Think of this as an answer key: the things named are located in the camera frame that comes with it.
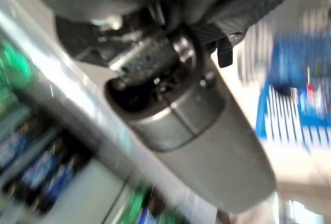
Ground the blue plastic shopping basket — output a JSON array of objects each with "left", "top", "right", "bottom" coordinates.
[{"left": 254, "top": 9, "right": 331, "bottom": 148}]

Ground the black metal store shelf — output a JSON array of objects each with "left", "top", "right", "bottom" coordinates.
[{"left": 0, "top": 0, "right": 220, "bottom": 224}]

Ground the green Sprite bottle yellow cap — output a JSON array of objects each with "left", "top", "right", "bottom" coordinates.
[{"left": 0, "top": 40, "right": 36, "bottom": 117}]

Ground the blue Oreo cookie box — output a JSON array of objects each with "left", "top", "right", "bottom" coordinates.
[
  {"left": 23, "top": 151, "right": 65, "bottom": 187},
  {"left": 43, "top": 164, "right": 78, "bottom": 201}
]

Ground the narrow blue Oreo box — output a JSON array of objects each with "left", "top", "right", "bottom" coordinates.
[{"left": 0, "top": 130, "right": 29, "bottom": 168}]

